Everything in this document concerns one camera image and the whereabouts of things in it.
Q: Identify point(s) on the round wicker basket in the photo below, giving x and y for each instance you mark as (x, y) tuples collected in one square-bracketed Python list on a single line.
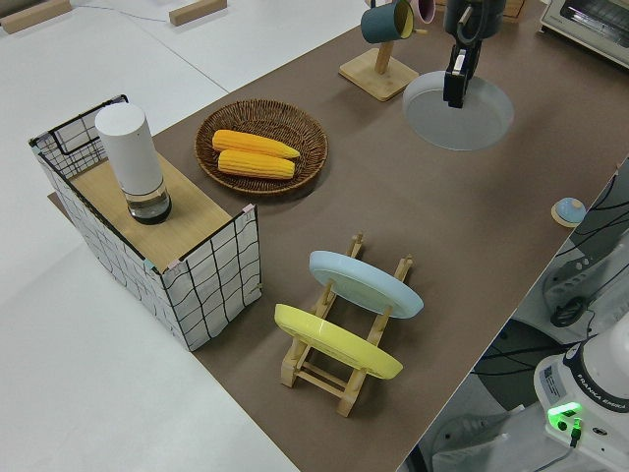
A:
[(260, 184)]

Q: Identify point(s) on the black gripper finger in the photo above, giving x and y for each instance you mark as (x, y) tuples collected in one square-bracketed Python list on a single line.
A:
[(449, 88), (461, 93)]

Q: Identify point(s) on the pink mug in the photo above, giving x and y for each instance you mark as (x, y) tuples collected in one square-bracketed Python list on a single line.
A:
[(425, 10)]

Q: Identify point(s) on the wooden block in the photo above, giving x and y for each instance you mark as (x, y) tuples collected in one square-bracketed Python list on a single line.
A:
[(34, 15), (196, 11)]

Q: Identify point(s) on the wooden mug rack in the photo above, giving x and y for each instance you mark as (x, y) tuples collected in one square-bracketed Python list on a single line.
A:
[(378, 76)]

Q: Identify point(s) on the wooden cabinet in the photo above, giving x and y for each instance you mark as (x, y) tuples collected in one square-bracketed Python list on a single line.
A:
[(513, 7)]

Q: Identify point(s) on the white cylindrical bottle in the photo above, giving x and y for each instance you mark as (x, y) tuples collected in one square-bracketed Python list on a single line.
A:
[(132, 152)]

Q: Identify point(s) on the light blue plate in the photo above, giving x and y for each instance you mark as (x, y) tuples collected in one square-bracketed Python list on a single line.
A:
[(363, 282)]

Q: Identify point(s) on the white toaster oven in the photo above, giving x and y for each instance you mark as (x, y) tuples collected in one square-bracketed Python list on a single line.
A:
[(585, 24)]

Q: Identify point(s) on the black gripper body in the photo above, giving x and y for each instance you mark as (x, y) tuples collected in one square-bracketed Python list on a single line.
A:
[(467, 56)]

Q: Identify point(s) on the white power strip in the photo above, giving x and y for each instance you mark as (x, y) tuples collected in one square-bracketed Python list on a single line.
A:
[(570, 280)]

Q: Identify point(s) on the blue dome wooden bell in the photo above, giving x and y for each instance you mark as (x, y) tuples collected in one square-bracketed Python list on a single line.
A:
[(569, 211)]

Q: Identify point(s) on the gray plate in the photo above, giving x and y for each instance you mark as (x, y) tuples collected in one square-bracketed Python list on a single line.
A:
[(457, 128)]

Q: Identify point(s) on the yellow plate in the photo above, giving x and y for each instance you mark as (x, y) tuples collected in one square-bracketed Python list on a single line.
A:
[(339, 346)]

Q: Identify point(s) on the dark teal mug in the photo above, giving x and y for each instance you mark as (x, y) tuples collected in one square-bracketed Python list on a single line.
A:
[(383, 22)]

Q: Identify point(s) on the low wooden plate rack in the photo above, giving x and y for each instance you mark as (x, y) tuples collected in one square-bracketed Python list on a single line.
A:
[(319, 378)]

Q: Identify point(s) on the yellow corn cob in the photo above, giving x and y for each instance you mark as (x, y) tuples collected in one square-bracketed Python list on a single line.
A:
[(255, 164), (250, 142)]

